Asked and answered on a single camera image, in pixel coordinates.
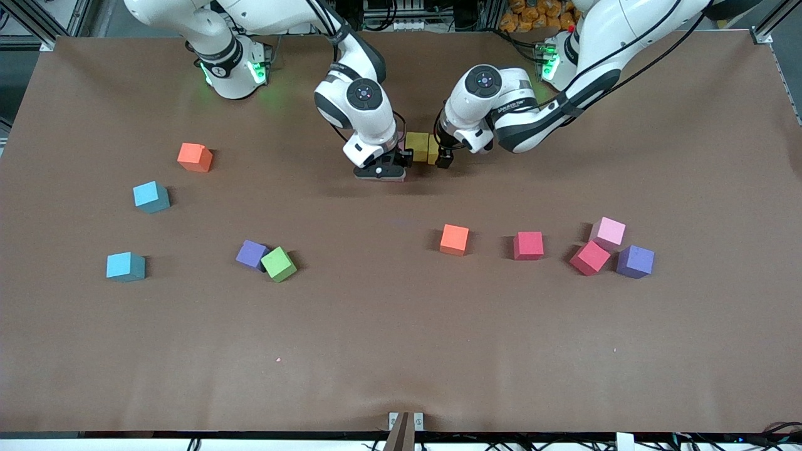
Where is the orange foam cube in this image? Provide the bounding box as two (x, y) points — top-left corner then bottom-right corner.
(177, 143), (214, 173)
(439, 224), (470, 257)

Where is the red foam cube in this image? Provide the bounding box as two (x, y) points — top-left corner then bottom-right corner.
(569, 241), (612, 277)
(513, 231), (544, 261)

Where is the green foam cube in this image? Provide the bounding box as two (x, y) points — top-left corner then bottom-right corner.
(261, 246), (298, 283)

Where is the purple foam cube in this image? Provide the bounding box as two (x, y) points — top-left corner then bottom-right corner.
(236, 239), (270, 271)
(616, 245), (655, 279)

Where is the bag of orange items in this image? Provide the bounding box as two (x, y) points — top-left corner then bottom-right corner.
(499, 0), (580, 33)

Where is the brown table cover sheet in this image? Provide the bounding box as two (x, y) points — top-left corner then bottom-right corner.
(0, 30), (802, 434)

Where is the cyan foam cube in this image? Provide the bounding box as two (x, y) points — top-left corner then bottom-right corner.
(106, 252), (146, 283)
(133, 181), (171, 214)

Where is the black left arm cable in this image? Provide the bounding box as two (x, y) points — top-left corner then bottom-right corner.
(539, 0), (715, 129)

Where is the metal bracket with brown stick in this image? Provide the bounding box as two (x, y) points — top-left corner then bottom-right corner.
(383, 411), (424, 451)

